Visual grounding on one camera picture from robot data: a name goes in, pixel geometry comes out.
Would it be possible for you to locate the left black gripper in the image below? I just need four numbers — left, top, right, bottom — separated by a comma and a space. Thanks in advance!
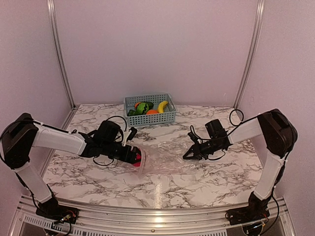
101, 141, 145, 164

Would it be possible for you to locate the red fake apple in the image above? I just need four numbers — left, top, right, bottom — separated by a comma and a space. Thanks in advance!
131, 147, 142, 167

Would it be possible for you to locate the yellow fake banana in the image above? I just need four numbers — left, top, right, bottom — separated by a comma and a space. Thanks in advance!
157, 101, 168, 114

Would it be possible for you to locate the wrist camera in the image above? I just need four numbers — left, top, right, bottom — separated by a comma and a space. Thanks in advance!
122, 127, 137, 146
188, 125, 200, 144

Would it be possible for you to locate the right aluminium frame post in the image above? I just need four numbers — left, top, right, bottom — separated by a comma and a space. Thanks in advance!
233, 0, 265, 109

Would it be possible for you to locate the light blue plastic basket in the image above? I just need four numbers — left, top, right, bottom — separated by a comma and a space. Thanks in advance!
124, 93, 177, 126

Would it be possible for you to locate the left aluminium frame post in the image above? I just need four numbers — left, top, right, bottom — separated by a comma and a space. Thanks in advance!
47, 0, 76, 110

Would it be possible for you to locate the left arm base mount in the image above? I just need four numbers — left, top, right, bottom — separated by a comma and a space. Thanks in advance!
31, 193, 78, 224

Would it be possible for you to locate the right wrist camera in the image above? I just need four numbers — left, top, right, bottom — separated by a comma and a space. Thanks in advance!
188, 125, 200, 144

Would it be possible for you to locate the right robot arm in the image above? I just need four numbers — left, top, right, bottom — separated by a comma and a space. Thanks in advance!
183, 109, 298, 220

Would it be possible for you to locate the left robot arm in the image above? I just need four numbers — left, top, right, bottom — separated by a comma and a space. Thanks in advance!
0, 113, 144, 219

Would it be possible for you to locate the green fake cabbage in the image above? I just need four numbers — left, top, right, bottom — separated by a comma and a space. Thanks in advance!
127, 109, 138, 117

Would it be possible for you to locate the aluminium frame post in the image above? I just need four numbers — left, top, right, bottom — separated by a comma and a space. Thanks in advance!
47, 0, 76, 110
233, 0, 265, 109

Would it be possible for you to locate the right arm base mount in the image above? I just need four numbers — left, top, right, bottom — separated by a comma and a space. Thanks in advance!
225, 192, 271, 225

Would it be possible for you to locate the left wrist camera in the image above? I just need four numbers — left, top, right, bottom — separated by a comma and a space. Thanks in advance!
122, 127, 137, 146

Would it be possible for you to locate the orange fake orange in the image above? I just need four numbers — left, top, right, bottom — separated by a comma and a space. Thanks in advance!
146, 110, 158, 115

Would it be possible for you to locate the clear zip top bag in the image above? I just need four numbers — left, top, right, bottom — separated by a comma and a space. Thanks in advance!
132, 141, 203, 176

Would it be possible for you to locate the front aluminium rail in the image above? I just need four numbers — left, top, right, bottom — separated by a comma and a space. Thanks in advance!
14, 194, 296, 236

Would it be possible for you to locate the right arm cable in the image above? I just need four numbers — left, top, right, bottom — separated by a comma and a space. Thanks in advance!
189, 109, 288, 162

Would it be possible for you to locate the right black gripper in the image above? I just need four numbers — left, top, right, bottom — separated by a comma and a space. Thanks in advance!
183, 138, 223, 160

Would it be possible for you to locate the green orange fake mango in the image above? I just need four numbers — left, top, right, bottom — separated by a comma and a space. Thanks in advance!
134, 102, 142, 109

